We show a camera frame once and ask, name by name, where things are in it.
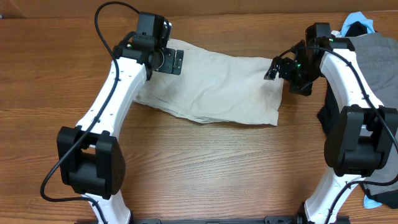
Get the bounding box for black garment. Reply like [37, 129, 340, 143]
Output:
[316, 21, 398, 210]

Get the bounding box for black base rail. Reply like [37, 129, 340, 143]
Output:
[74, 215, 351, 224]

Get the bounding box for beige shorts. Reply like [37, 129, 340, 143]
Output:
[135, 39, 283, 126]

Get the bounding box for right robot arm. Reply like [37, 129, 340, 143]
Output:
[264, 22, 397, 223]

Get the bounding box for grey shorts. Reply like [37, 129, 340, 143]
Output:
[349, 33, 397, 196]

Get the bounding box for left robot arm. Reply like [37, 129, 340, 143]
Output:
[57, 12, 184, 223]

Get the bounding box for light blue garment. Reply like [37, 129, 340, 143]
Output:
[331, 11, 383, 210]

